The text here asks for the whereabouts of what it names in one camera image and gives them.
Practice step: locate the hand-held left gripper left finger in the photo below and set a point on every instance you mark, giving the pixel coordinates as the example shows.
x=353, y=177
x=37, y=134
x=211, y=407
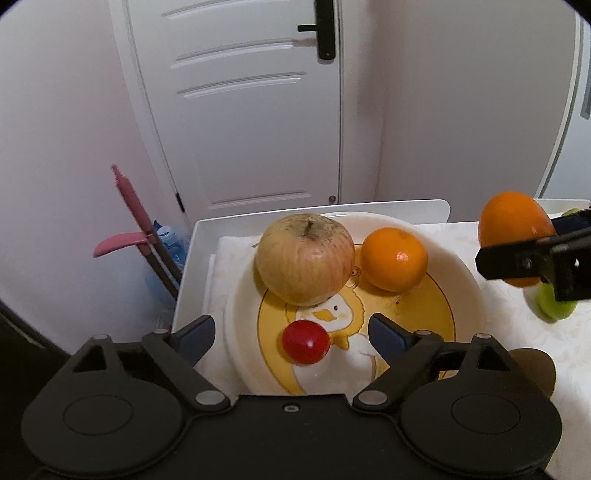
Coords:
x=199, y=333

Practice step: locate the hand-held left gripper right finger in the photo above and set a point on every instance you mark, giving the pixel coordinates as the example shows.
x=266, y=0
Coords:
x=383, y=334

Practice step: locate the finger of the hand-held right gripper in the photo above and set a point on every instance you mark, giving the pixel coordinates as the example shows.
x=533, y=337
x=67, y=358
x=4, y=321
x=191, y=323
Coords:
x=572, y=224
x=517, y=261

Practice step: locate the large orange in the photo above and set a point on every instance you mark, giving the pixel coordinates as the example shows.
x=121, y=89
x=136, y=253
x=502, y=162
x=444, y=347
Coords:
x=512, y=221
x=392, y=261

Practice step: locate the green apple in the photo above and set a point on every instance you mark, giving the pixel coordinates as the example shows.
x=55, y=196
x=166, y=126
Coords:
x=551, y=302

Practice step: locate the duck print plate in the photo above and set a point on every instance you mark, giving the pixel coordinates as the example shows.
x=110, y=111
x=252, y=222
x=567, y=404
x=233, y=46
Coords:
x=443, y=300

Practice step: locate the red cherry tomato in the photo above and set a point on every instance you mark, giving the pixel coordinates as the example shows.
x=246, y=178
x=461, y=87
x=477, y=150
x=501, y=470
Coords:
x=304, y=342

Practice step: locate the white floral tablecloth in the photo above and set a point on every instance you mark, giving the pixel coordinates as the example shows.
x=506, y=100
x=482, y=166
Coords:
x=512, y=318

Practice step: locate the white plastic tray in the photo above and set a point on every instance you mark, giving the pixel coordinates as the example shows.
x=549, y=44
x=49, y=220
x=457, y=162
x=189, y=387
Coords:
x=198, y=249

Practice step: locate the blue water bottle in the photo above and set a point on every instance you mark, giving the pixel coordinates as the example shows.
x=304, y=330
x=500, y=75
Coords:
x=170, y=242

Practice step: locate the large yellow-red apple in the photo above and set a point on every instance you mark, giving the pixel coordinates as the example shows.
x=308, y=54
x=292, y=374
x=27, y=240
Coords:
x=302, y=261

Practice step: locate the brown round coaster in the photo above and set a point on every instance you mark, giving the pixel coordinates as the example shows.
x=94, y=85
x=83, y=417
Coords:
x=535, y=369

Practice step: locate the dark furniture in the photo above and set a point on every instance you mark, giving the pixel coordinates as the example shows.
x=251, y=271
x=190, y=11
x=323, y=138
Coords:
x=23, y=369

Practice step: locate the white panel door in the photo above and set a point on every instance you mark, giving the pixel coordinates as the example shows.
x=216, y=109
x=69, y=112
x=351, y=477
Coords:
x=258, y=115

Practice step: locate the white door frame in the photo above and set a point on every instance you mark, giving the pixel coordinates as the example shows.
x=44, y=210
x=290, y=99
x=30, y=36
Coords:
x=565, y=115

